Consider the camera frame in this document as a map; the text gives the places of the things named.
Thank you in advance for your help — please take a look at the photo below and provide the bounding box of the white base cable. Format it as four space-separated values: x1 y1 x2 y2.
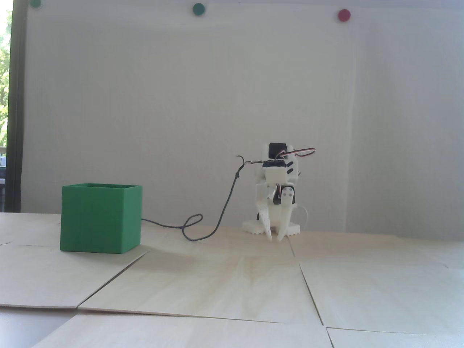
294 205 311 231

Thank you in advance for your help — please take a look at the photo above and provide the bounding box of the dark window frame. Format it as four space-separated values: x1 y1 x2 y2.
4 0 28 213

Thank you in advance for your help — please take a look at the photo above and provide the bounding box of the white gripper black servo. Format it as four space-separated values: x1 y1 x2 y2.
255 181 296 242

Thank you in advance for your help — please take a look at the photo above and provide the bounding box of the green open box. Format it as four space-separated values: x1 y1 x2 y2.
60 183 142 254

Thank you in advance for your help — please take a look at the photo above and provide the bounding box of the thin black camera cable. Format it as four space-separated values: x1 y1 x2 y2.
141 155 269 241

